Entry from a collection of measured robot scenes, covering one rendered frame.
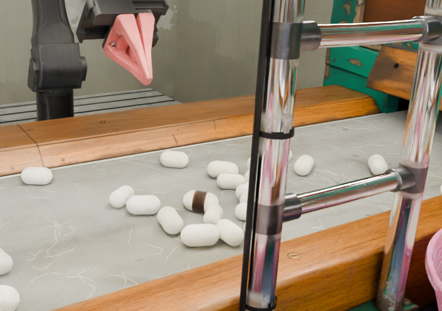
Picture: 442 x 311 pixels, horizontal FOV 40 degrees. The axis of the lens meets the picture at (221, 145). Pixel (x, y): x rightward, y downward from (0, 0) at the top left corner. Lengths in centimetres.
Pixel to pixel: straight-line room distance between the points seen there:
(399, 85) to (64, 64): 53
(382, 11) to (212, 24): 176
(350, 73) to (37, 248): 71
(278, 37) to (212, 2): 241
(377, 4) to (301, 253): 64
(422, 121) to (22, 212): 39
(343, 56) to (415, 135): 64
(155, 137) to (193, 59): 213
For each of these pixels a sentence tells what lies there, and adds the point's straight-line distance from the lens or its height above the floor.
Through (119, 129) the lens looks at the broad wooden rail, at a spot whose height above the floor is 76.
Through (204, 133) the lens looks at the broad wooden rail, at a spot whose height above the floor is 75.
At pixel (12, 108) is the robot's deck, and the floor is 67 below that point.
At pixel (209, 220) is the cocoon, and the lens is 59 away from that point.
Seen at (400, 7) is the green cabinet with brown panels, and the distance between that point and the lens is 105.
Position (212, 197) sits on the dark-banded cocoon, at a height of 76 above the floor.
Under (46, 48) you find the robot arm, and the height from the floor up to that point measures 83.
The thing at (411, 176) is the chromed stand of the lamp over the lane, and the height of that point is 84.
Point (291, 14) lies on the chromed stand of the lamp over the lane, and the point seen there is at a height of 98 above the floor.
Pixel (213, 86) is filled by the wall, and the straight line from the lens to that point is 280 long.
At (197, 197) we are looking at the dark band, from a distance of 62.
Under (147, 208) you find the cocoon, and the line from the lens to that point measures 62.
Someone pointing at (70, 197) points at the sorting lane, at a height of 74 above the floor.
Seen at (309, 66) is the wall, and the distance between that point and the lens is 229.
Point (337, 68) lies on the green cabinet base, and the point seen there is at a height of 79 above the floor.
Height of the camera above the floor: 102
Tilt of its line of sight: 20 degrees down
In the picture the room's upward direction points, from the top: 3 degrees clockwise
